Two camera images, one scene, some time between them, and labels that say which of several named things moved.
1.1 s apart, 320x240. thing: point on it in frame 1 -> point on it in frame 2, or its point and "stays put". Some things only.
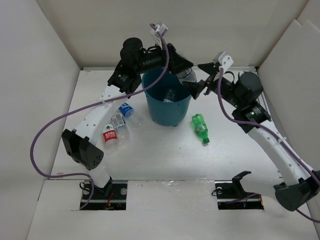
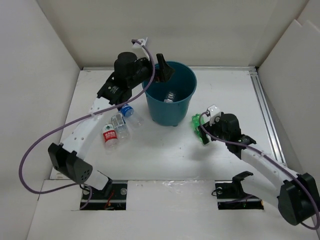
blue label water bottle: [127, 111] stays put
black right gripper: [195, 88] -> [209, 128]
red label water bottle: [110, 137] stays put
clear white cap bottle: [122, 132] stays put
